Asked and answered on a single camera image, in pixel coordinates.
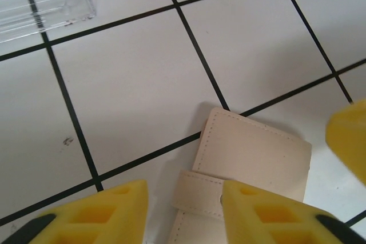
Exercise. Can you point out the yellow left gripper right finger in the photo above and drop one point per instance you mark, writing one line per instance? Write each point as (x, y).
(271, 218)

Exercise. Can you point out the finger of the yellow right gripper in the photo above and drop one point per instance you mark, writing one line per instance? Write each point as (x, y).
(351, 135)

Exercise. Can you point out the beige leather card holder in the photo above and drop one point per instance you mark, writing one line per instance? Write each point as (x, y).
(251, 152)

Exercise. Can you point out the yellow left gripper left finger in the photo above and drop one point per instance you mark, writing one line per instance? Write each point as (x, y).
(85, 221)

